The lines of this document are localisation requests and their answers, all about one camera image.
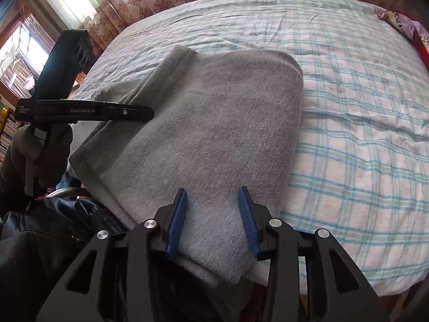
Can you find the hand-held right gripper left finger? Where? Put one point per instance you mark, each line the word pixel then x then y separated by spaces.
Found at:
pixel 176 228

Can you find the person's left hand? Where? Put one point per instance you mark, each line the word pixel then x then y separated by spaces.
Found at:
pixel 57 157

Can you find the metal chair frame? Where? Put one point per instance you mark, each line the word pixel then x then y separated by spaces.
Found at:
pixel 67 193

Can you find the bed with plaid sheet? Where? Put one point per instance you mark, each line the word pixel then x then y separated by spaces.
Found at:
pixel 352 124

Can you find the person's black jacket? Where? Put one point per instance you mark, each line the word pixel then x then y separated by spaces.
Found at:
pixel 40 241

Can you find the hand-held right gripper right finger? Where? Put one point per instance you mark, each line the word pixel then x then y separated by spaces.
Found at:
pixel 249 228

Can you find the grey sweat pants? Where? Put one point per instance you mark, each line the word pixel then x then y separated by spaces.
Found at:
pixel 218 124

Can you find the window with wooden frame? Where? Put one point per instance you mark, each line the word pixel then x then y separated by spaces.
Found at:
pixel 23 50

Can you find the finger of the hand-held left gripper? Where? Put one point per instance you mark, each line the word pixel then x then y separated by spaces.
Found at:
pixel 130 112

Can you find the wooden bookshelf with books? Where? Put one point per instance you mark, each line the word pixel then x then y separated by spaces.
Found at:
pixel 6 134

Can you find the colourful floral blanket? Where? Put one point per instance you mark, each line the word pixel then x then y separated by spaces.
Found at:
pixel 409 30

